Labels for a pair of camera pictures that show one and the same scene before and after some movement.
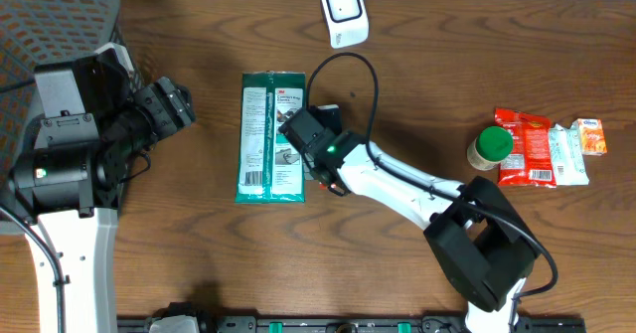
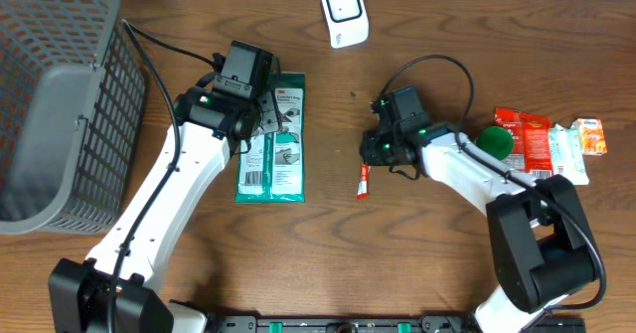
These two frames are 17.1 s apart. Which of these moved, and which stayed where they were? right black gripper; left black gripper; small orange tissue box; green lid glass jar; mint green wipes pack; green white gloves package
Moved: right black gripper; left black gripper
Stayed: green lid glass jar; green white gloves package; small orange tissue box; mint green wipes pack
